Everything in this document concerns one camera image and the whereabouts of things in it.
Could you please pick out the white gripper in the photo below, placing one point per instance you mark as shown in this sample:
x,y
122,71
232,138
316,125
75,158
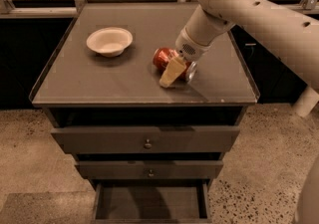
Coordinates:
x,y
189,47

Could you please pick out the red coke can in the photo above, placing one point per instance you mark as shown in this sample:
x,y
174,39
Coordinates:
x,y
163,55

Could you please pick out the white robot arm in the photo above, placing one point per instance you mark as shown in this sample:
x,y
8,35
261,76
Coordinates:
x,y
272,176

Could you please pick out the top grey drawer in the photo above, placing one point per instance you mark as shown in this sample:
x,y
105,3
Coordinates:
x,y
145,139

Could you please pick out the grey drawer cabinet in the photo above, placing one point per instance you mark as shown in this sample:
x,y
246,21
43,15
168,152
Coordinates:
x,y
82,88

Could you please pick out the middle grey drawer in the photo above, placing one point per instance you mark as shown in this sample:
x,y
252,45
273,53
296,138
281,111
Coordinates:
x,y
162,169

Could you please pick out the open bottom grey drawer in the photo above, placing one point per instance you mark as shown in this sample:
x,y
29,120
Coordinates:
x,y
151,202

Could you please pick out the white paper bowl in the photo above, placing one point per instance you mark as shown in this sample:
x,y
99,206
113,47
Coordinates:
x,y
109,42

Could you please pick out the white pole leg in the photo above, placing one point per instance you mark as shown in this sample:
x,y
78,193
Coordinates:
x,y
306,102

